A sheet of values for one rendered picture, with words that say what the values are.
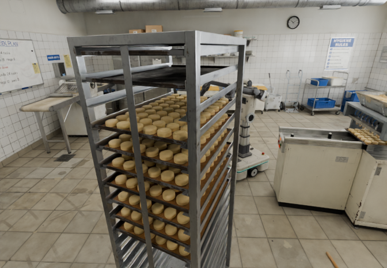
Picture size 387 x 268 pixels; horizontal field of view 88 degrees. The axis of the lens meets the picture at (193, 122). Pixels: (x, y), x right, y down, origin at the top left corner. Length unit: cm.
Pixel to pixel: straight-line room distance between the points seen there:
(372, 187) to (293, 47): 476
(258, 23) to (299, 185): 470
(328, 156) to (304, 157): 22
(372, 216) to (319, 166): 65
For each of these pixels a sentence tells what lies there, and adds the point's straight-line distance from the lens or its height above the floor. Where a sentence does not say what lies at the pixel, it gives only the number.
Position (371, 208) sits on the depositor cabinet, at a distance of 272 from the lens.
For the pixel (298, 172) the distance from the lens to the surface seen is 249.
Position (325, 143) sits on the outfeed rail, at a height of 87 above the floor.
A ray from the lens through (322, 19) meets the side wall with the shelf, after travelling 692.
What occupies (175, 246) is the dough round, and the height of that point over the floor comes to 97.
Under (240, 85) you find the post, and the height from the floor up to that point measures 159.
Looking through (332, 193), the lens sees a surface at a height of 29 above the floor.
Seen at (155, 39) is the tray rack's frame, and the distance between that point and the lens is 59.
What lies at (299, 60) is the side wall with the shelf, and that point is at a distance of 671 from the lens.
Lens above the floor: 178
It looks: 20 degrees down
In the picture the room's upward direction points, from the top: 1 degrees counter-clockwise
